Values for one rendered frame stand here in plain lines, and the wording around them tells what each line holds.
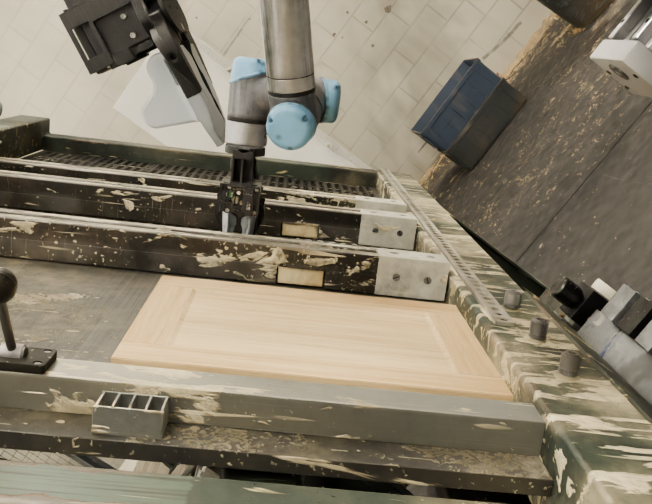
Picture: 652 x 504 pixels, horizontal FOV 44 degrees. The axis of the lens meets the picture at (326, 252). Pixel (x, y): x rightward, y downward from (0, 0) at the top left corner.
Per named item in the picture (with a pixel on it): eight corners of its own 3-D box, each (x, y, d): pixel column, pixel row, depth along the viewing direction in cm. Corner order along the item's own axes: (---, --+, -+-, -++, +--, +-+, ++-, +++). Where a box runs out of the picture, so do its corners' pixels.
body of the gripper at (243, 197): (215, 215, 141) (221, 147, 138) (220, 206, 149) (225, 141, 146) (258, 220, 141) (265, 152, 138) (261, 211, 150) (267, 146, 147)
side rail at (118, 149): (373, 205, 270) (377, 172, 267) (41, 168, 263) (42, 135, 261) (371, 200, 278) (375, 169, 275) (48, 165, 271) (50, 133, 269)
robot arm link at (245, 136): (228, 117, 145) (273, 123, 146) (225, 142, 147) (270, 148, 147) (224, 121, 138) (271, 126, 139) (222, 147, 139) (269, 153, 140)
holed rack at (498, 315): (515, 326, 115) (515, 323, 115) (494, 324, 115) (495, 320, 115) (388, 170, 276) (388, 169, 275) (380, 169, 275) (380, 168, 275)
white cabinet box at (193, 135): (441, 232, 501) (167, 26, 466) (383, 303, 512) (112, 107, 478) (428, 211, 559) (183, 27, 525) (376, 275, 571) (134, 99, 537)
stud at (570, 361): (580, 380, 97) (585, 357, 96) (561, 378, 97) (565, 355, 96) (574, 372, 99) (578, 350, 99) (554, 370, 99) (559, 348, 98)
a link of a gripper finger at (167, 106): (174, 167, 71) (123, 70, 69) (233, 139, 70) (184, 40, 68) (167, 173, 68) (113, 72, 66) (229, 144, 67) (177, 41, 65)
